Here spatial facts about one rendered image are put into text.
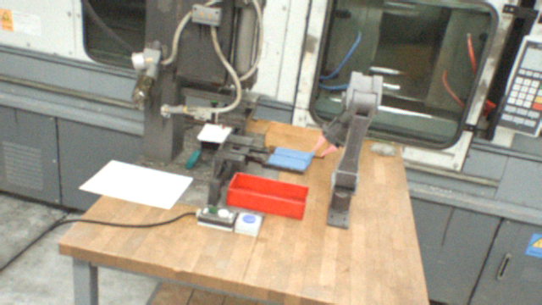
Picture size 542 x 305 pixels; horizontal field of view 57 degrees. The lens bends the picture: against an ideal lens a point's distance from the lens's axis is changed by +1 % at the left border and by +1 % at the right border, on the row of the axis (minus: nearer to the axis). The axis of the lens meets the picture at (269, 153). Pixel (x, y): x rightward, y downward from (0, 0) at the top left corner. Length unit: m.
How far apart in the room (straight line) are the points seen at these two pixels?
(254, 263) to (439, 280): 1.50
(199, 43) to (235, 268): 0.72
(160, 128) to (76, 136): 1.13
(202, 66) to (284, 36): 0.70
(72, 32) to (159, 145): 1.06
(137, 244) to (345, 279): 0.57
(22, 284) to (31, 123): 0.85
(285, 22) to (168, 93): 0.76
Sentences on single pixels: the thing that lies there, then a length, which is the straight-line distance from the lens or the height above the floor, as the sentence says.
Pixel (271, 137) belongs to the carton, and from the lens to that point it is 1.98.
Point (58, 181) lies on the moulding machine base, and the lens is 3.04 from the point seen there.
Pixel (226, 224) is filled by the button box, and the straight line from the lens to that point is 1.45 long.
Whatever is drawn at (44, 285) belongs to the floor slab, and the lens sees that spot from 2.70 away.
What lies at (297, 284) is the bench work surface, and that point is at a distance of 1.32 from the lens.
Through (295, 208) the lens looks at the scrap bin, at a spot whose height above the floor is 0.94.
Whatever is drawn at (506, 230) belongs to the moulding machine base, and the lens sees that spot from 2.57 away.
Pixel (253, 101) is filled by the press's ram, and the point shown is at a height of 1.18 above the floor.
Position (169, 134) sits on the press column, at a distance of 1.75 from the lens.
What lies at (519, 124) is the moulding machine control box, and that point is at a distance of 2.24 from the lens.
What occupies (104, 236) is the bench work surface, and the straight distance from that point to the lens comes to 1.43.
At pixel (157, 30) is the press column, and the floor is 1.37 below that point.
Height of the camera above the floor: 1.74
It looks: 25 degrees down
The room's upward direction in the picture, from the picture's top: 8 degrees clockwise
